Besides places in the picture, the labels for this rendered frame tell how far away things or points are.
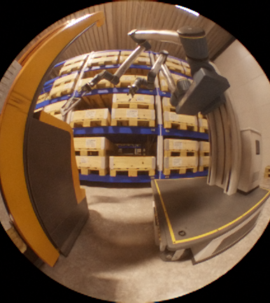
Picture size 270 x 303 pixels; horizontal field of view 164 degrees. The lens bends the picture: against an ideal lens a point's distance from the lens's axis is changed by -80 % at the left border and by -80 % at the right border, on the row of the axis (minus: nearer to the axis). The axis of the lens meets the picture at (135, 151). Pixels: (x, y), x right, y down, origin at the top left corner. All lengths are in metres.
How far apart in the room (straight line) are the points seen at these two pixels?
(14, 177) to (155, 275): 0.84
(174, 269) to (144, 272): 0.18
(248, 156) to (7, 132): 1.40
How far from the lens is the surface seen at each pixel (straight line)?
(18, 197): 0.52
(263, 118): 4.89
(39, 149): 0.51
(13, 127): 0.49
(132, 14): 7.28
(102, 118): 1.81
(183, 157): 1.97
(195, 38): 0.79
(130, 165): 1.63
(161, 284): 0.72
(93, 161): 1.72
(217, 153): 1.13
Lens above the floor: 0.70
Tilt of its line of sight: 1 degrees up
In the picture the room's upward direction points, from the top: 1 degrees clockwise
